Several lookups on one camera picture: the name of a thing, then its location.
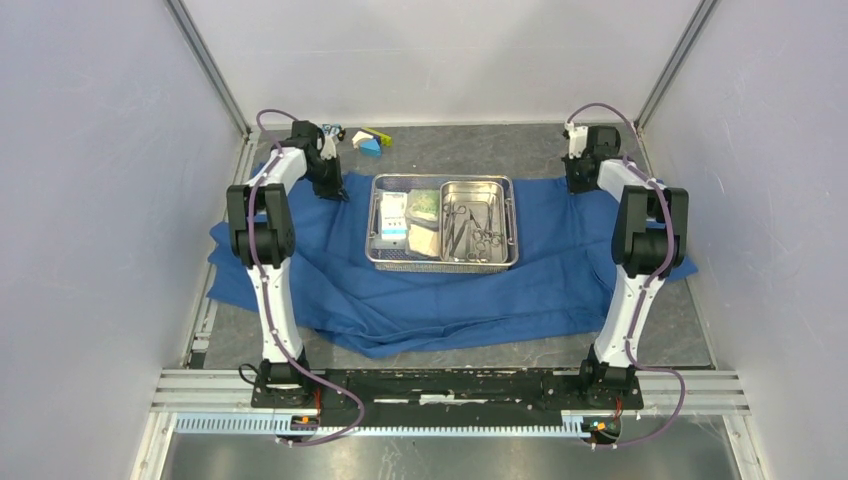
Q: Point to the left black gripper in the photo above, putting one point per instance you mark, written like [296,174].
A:
[334,189]

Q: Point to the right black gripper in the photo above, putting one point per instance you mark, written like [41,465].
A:
[574,185]

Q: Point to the blue surgical drape cloth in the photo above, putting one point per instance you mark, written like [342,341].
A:
[562,283]

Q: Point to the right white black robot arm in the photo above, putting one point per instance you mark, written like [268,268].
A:
[648,242]

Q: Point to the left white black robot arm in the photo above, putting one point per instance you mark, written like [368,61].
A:
[262,236]

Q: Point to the white blue box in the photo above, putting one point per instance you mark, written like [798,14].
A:
[392,209]

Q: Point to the white blue wedge block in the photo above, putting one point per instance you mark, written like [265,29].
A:
[367,144]

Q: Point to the small black blue toy car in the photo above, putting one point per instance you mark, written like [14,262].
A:
[335,132]

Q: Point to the yellow green block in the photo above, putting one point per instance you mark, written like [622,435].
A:
[382,138]

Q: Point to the green printed packet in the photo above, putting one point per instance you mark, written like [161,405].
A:
[423,205]

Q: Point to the beige gauze packet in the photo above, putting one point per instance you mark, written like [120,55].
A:
[423,241]

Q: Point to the stainless steel instrument tray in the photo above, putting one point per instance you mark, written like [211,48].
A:
[478,194]

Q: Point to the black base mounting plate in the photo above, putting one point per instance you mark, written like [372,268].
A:
[445,398]

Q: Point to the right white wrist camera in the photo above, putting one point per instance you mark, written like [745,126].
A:
[577,139]

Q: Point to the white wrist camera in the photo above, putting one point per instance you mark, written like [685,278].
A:
[328,149]
[577,139]

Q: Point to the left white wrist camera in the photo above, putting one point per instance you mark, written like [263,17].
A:
[328,149]

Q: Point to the wire mesh steel basket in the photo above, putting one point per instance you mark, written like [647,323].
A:
[428,223]

